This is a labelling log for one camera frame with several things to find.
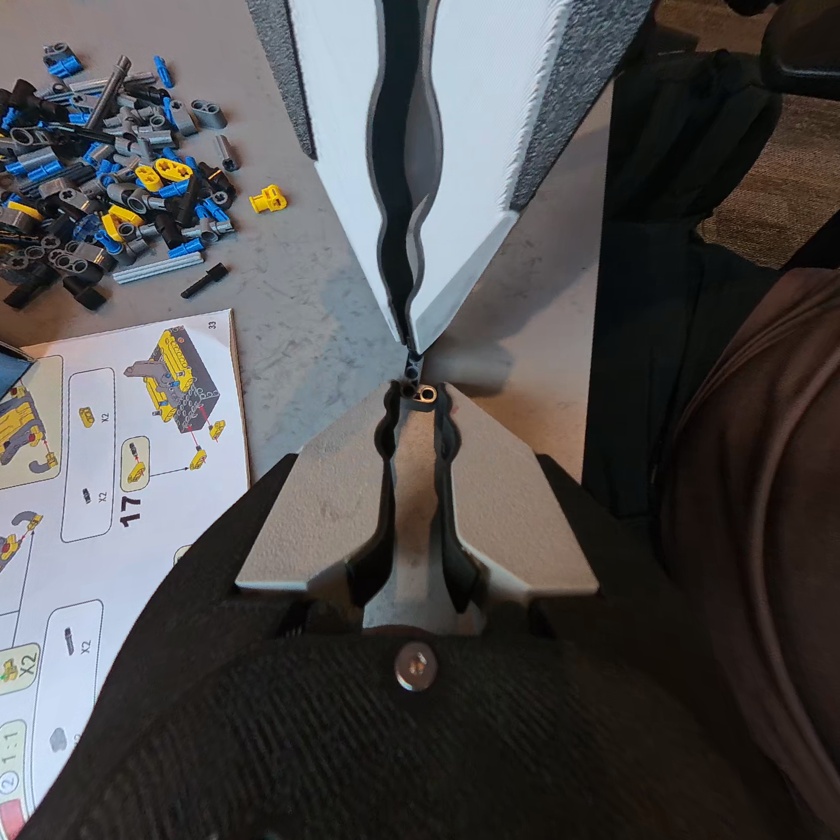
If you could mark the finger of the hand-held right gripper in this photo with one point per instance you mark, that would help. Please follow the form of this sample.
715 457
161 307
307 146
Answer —
334 98
492 131

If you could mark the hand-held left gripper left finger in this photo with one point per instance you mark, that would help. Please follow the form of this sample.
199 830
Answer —
321 512

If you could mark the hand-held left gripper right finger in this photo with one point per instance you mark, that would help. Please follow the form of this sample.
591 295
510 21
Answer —
518 518

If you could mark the grey L-shaped beam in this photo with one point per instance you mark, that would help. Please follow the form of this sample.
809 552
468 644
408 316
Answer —
412 367

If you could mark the grey desk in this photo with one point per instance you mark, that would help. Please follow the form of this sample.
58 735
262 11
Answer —
295 295

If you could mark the yellow connector piece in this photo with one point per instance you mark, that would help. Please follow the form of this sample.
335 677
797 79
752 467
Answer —
266 200

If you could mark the black backpack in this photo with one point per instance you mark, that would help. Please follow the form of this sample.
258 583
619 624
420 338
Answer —
689 164

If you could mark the white building instruction booklet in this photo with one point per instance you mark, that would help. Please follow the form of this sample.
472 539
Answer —
164 558

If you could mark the person's black pants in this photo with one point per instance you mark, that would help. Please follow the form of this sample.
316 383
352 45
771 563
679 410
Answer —
630 394

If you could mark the black office chair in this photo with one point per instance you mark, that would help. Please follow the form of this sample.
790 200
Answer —
800 65

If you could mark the black long stop pin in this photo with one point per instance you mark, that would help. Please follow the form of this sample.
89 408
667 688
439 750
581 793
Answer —
203 282

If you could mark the person's brown sweater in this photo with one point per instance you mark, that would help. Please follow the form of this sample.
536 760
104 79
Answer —
754 525

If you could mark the light grey ribbed axle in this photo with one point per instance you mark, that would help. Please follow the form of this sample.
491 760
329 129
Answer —
157 268

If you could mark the pile of mixed small pieces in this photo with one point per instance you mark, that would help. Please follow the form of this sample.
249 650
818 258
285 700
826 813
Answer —
98 184

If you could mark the blue cardboard kit box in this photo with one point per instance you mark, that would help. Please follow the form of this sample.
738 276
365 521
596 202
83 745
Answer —
13 367

